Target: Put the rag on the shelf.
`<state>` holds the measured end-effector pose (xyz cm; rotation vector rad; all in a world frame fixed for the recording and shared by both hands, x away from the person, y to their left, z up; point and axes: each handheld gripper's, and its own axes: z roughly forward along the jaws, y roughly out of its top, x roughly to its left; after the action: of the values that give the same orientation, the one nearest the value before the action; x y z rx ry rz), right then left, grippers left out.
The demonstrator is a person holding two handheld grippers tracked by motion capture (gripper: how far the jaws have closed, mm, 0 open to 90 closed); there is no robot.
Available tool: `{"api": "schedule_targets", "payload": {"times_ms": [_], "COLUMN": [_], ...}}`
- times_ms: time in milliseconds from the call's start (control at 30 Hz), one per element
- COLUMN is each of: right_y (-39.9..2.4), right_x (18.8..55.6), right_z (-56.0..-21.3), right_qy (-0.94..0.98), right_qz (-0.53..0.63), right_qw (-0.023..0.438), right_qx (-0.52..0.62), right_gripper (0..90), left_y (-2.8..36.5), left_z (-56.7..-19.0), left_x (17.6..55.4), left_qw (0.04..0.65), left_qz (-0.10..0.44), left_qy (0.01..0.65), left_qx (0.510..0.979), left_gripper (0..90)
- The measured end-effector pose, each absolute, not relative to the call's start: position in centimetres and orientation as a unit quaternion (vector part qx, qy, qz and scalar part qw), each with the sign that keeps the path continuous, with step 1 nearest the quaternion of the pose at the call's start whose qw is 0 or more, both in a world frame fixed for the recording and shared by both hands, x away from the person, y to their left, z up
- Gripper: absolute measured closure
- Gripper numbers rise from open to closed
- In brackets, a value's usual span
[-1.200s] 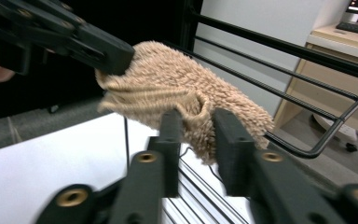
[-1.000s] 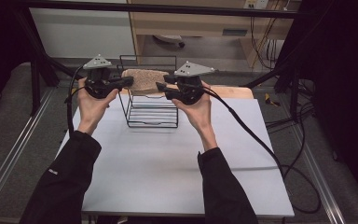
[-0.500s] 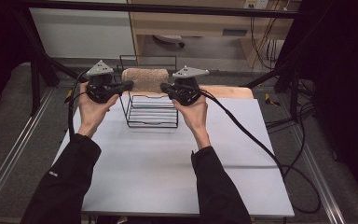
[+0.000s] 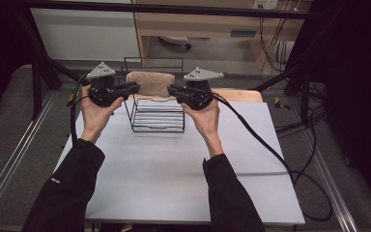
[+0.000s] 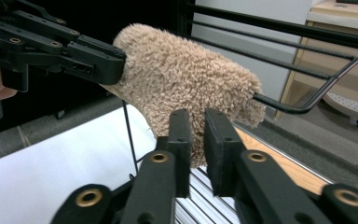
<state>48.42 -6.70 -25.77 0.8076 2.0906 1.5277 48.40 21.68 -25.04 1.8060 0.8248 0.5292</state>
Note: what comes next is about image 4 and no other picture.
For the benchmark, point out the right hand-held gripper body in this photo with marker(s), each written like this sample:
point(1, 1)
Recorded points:
point(199, 96)

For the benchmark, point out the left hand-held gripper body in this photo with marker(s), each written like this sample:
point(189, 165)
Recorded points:
point(104, 93)

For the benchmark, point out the beige towel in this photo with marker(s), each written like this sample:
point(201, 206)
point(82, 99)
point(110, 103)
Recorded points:
point(151, 83)

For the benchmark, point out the person's left hand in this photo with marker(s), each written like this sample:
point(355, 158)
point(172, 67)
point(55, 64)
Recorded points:
point(95, 119)

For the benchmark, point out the person's right hand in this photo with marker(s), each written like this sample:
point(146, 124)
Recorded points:
point(207, 124)

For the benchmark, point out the light wooden board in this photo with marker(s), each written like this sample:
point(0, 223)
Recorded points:
point(241, 95)

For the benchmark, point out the grey chair base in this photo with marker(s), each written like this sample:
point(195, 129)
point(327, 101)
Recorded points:
point(174, 39)

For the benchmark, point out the white panel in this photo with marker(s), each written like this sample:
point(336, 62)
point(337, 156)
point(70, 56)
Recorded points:
point(83, 35)

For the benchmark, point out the light wooden desk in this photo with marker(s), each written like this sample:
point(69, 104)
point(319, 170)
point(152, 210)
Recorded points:
point(199, 25)

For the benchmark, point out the yellow and black clip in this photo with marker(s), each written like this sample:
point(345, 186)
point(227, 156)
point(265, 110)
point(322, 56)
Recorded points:
point(280, 103)

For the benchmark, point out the white power strip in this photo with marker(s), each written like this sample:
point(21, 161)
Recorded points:
point(265, 4)

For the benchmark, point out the black curtain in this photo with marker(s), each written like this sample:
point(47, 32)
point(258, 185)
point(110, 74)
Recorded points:
point(357, 80)
point(0, 48)

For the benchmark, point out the black frame strut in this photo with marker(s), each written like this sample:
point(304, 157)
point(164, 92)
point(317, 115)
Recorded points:
point(304, 93)
point(36, 80)

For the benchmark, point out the black horizontal frame bar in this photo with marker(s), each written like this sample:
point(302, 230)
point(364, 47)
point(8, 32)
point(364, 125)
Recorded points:
point(161, 9)

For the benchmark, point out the aluminium rail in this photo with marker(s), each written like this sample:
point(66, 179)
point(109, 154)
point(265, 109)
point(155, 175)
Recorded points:
point(16, 161)
point(331, 183)

